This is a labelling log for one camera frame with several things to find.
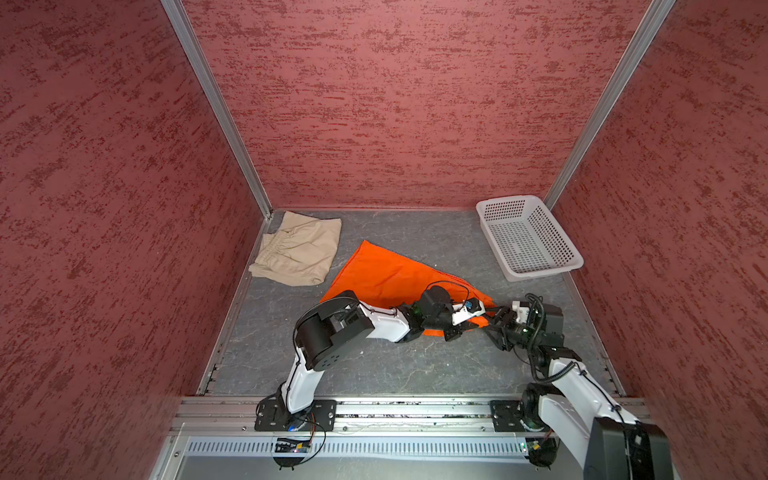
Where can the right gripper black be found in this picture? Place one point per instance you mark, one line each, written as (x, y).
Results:
(502, 327)

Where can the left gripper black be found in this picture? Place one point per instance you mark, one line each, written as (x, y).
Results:
(455, 331)

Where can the orange shorts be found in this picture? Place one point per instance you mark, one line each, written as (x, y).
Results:
(384, 279)

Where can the beige shorts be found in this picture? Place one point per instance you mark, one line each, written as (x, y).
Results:
(300, 252)

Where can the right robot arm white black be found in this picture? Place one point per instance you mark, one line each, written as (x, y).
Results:
(564, 406)

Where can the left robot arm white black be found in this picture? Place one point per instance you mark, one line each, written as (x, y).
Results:
(333, 328)

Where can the white plastic basket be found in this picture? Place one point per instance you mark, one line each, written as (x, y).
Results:
(526, 239)

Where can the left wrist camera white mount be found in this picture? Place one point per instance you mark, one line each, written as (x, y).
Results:
(467, 310)

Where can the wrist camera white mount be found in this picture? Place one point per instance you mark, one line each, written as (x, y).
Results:
(528, 314)
(467, 310)

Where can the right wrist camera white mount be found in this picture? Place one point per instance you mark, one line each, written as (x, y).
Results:
(528, 314)

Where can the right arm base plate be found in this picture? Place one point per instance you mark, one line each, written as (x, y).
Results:
(512, 416)

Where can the right circuit board with wires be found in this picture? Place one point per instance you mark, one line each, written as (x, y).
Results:
(542, 452)

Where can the circuit board with wires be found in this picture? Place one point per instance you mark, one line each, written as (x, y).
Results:
(542, 452)
(289, 452)

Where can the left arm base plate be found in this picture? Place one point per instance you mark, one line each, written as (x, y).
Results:
(271, 415)

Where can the left circuit board with wires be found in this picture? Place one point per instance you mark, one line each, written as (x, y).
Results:
(289, 452)

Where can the aluminium rail frame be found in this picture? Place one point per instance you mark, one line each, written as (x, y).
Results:
(429, 428)

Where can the right corner aluminium post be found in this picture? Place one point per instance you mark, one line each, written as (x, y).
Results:
(640, 42)

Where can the corner aluminium post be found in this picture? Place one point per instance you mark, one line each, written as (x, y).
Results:
(193, 50)
(640, 42)

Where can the left corner aluminium post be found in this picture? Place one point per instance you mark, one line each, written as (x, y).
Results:
(193, 50)

